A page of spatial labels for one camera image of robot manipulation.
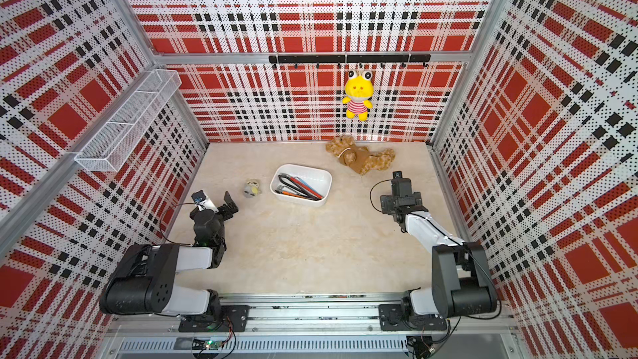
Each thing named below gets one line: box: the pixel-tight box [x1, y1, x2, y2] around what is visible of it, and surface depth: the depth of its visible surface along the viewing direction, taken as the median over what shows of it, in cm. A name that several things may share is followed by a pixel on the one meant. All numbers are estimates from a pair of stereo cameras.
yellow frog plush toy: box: [342, 68, 374, 122], surface depth 95 cm
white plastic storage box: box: [269, 163, 334, 207], surface depth 107 cm
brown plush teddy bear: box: [325, 135, 397, 175], surface depth 107 cm
